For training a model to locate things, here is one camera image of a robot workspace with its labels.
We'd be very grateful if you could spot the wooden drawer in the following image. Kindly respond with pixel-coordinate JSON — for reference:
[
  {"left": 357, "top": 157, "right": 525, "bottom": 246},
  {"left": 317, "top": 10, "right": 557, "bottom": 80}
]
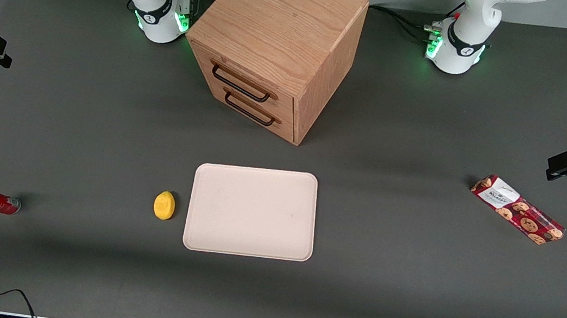
[
  {"left": 184, "top": 42, "right": 305, "bottom": 120},
  {"left": 194, "top": 76, "right": 302, "bottom": 144}
]

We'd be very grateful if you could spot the oak wooden drawer cabinet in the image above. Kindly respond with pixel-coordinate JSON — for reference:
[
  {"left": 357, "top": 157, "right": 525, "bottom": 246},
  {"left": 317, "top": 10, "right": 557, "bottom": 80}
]
[{"left": 173, "top": 0, "right": 371, "bottom": 153}]

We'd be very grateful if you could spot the red tartan cookie box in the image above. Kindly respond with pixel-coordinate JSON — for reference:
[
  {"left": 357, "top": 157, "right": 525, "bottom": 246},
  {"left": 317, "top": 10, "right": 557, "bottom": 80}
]
[{"left": 464, "top": 172, "right": 567, "bottom": 249}]

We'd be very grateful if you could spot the yellow lemon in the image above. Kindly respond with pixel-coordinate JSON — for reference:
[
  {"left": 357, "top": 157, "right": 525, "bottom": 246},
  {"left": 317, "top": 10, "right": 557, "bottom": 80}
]
[{"left": 152, "top": 189, "right": 178, "bottom": 222}]

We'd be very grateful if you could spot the beige rectangular tray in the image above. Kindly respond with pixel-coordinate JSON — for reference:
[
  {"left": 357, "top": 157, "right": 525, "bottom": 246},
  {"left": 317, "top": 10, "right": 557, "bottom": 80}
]
[{"left": 181, "top": 158, "right": 324, "bottom": 266}]

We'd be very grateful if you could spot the black arm base cable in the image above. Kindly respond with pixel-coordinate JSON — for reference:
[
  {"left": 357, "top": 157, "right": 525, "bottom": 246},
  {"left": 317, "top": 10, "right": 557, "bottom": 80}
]
[{"left": 364, "top": 3, "right": 445, "bottom": 44}]

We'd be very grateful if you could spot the wooden drawer, short black handle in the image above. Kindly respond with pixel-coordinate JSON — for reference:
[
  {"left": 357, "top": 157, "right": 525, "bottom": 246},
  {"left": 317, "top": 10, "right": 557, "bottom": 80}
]
[{"left": 194, "top": 76, "right": 302, "bottom": 144}]

